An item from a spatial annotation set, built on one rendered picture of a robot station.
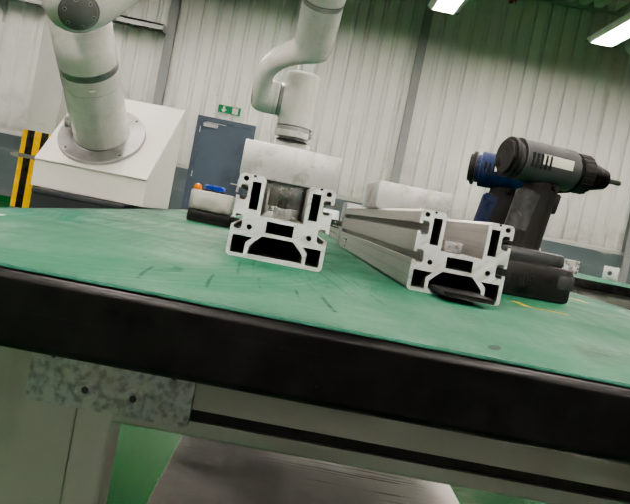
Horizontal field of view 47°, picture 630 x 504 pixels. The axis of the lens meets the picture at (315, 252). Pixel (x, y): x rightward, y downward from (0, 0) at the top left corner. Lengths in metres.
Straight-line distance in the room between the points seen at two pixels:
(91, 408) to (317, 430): 0.15
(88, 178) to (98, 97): 0.18
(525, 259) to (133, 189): 0.88
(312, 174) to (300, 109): 0.91
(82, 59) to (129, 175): 0.26
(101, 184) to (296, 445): 1.18
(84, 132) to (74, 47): 0.20
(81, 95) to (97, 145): 0.13
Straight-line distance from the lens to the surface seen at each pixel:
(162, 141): 1.67
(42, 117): 7.84
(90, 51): 1.52
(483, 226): 0.79
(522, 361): 0.42
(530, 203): 1.06
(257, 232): 0.74
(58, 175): 1.66
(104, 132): 1.62
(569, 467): 0.54
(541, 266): 1.06
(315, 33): 1.61
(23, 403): 0.53
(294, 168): 0.81
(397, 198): 1.07
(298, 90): 1.72
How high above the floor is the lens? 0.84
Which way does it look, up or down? 3 degrees down
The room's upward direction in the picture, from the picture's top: 11 degrees clockwise
